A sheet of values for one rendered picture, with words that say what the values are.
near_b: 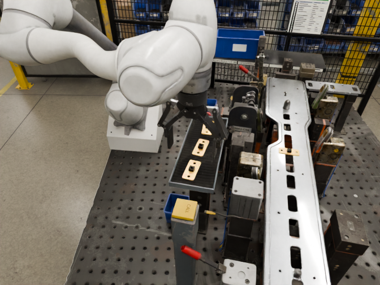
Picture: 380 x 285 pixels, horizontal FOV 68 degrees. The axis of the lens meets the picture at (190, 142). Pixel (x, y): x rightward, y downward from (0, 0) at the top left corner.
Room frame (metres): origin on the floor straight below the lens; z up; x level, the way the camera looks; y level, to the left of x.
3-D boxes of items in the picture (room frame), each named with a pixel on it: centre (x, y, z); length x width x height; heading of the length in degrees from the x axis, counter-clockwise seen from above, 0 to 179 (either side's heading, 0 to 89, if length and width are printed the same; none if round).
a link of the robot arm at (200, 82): (0.62, -0.01, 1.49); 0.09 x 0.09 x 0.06
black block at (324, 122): (1.12, -0.64, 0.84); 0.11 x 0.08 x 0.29; 78
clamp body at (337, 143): (0.91, -0.60, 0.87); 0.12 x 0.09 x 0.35; 78
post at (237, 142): (0.84, -0.19, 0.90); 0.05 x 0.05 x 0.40; 78
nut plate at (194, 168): (0.62, -0.01, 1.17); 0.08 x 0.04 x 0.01; 162
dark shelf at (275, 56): (1.81, -0.42, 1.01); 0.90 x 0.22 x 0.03; 78
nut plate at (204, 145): (0.73, -0.04, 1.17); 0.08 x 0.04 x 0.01; 161
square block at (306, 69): (1.58, -0.70, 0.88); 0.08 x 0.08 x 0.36; 78
